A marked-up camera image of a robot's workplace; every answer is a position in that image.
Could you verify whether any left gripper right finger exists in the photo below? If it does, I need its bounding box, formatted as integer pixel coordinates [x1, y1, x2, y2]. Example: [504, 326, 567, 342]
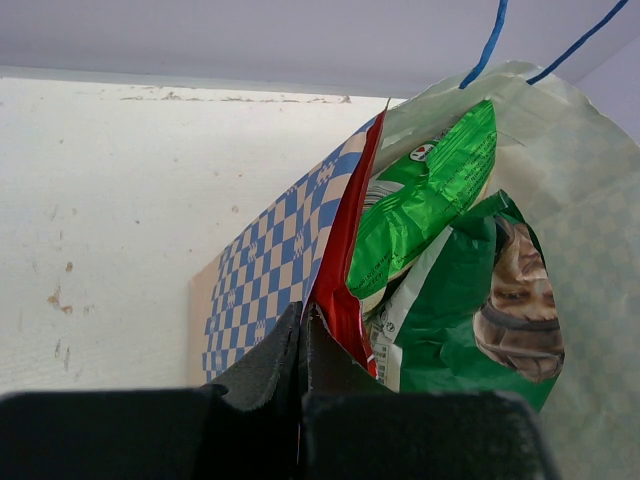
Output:
[299, 303, 560, 479]

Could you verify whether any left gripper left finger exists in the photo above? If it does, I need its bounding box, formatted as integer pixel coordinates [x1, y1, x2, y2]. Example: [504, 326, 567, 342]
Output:
[1, 302, 302, 479]

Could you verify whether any red Chuba chips bag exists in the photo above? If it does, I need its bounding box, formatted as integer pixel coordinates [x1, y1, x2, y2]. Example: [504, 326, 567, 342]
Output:
[310, 110, 387, 378]

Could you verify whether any green Real chips bag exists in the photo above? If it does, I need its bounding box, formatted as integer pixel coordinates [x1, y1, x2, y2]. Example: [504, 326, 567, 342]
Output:
[367, 191, 565, 410]

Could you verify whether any green Chuba cassava chips bag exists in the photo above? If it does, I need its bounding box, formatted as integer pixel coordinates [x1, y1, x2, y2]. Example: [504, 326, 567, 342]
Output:
[346, 100, 497, 300]

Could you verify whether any checkered paper bag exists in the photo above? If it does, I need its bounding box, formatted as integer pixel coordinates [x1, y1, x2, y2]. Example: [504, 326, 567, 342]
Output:
[188, 0, 640, 480]

